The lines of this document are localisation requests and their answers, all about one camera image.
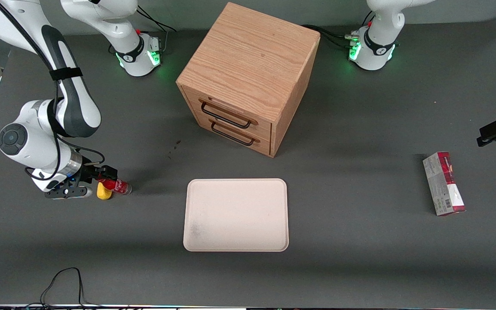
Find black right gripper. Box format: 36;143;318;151
61;164;118;188

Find red coke bottle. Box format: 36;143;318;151
101;178;132;195

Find beige plastic tray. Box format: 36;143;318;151
183;178;289;252

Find red and grey carton box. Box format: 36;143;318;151
422;152;466;216

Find wooden drawer front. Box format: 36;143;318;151
198;117;273;157
182;87;273;139

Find dark grey table mat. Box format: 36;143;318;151
0;17;496;307

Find wooden drawer cabinet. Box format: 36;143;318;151
176;2;321;158

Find grey wrist camera bar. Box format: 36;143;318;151
44;186;94;199

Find thin black loose cable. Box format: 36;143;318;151
24;267;102;309

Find black metal drawer handle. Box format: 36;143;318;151
211;122;255;146
200;101;252;129

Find black right base cables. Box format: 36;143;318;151
135;6;177;53

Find black base cables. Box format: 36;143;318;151
135;6;177;53
302;24;360;50

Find black left base cables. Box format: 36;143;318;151
302;24;360;50

